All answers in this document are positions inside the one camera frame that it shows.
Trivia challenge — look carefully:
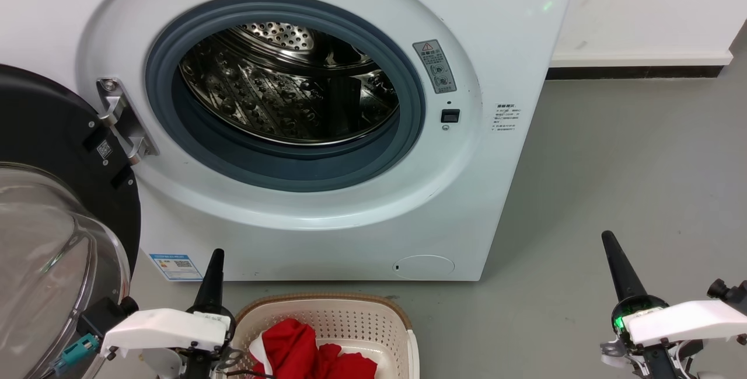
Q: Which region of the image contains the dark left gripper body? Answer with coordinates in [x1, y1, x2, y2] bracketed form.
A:
[175, 303, 243, 379]

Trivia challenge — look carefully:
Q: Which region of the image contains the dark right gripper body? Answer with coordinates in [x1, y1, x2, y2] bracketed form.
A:
[601, 294, 702, 379]

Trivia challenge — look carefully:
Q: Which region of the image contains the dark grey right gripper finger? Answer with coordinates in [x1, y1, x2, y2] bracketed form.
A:
[602, 231, 634, 304]
[607, 231, 648, 300]

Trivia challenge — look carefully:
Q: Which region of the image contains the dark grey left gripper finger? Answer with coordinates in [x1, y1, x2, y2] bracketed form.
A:
[209, 249, 226, 313]
[193, 249, 221, 312]

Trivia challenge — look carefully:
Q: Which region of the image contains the red cloth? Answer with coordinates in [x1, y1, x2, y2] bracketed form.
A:
[251, 318, 378, 379]

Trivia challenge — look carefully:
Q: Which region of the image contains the beige perforated laundry basket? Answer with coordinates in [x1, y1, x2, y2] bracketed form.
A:
[225, 293, 421, 379]

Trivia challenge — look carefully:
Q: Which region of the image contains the stainless steel washing machine drum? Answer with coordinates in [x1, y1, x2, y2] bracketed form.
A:
[178, 22, 400, 147]

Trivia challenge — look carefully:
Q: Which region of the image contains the black glass washer door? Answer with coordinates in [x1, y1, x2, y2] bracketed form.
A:
[0, 64, 142, 379]

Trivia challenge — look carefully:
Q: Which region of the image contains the blue energy label sticker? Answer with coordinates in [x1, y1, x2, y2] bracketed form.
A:
[149, 253, 203, 282]

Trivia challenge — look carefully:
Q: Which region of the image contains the grey rubber door gasket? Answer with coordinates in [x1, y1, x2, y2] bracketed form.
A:
[145, 0, 427, 193]

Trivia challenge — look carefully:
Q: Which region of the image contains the white front-load washing machine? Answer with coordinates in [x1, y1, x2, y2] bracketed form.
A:
[0, 0, 581, 282]

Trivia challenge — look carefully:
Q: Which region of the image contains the round white filter cover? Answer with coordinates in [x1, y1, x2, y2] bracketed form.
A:
[392, 255, 455, 280]

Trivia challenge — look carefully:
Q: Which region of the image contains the metal door hinge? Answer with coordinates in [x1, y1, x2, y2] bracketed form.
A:
[96, 77, 159, 165]

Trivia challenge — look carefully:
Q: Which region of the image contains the grey warning sticker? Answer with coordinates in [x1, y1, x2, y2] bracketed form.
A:
[413, 39, 457, 95]

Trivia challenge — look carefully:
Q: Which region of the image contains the teal camera cable connector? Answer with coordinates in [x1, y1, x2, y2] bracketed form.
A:
[51, 334, 100, 375]

